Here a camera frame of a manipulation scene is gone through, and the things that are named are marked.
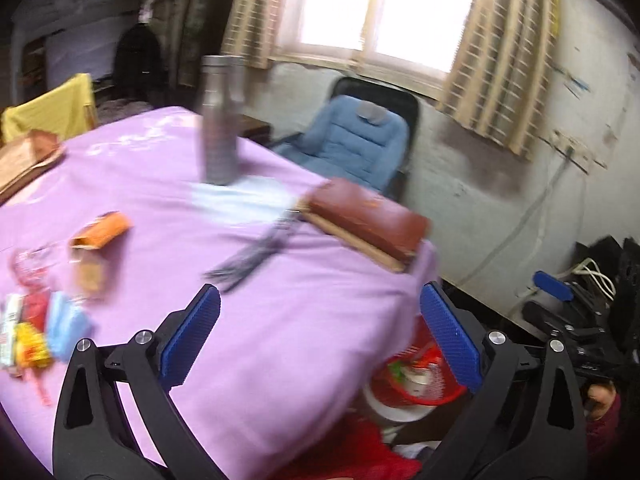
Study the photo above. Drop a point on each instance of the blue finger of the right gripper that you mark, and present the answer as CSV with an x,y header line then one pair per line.
x,y
553,286

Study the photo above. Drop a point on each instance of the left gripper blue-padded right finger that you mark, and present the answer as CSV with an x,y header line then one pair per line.
x,y
457,333

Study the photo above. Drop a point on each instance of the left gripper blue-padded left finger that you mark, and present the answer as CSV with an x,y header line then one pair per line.
x,y
182,335

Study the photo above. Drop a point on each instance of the orange brown small box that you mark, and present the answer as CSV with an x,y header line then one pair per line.
x,y
95,253

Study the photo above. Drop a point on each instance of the yellow foam fruit net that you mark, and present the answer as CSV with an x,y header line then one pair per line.
x,y
31,350

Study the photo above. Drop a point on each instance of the clear cup with red wrappers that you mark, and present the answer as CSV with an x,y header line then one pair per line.
x,y
35,308

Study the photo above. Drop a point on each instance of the red clear snack bag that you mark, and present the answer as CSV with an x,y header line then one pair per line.
x,y
31,268

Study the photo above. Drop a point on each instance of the white medicine box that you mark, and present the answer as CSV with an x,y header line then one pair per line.
x,y
10,316

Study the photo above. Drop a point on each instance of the red plastic trash basket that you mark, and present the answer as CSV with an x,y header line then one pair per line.
x,y
416,376

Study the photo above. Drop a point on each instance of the person's right hand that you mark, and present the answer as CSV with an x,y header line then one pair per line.
x,y
600,398

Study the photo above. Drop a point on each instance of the brown leather notebook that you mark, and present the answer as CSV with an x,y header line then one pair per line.
x,y
379,228

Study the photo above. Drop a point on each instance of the blue face mask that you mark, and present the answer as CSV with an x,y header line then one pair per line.
x,y
67,323

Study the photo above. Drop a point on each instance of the purple bed sheet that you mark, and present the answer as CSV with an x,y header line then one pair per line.
x,y
293,344

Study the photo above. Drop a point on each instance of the blue cushioned chair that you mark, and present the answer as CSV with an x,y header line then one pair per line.
x,y
364,134

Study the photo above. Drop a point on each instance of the beige checked right curtain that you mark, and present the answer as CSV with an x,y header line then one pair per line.
x,y
498,85

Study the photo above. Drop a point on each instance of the beige checked curtain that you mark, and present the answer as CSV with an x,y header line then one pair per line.
x,y
251,31
498,85

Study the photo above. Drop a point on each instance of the brown floral pillow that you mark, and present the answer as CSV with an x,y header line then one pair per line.
x,y
26,158

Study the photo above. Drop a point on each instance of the yellow cloth covered chair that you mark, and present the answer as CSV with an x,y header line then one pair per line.
x,y
67,110

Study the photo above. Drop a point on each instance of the steel water bottle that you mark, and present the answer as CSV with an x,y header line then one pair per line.
x,y
222,105

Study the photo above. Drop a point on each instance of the hanging black coat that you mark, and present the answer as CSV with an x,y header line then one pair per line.
x,y
138,66

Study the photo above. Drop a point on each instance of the window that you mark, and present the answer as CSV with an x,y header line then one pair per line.
x,y
408,43

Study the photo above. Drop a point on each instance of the beige checked left curtain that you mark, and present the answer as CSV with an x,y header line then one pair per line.
x,y
251,31

